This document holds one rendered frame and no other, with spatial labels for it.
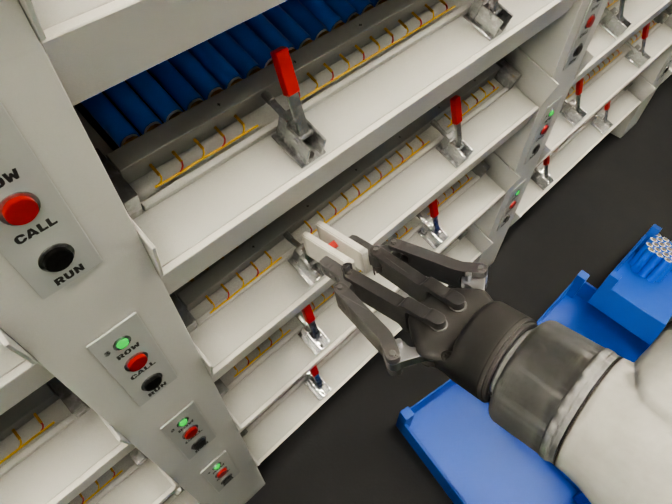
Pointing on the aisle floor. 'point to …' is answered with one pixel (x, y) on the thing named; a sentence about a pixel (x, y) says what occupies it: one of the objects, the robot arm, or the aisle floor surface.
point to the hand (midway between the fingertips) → (336, 252)
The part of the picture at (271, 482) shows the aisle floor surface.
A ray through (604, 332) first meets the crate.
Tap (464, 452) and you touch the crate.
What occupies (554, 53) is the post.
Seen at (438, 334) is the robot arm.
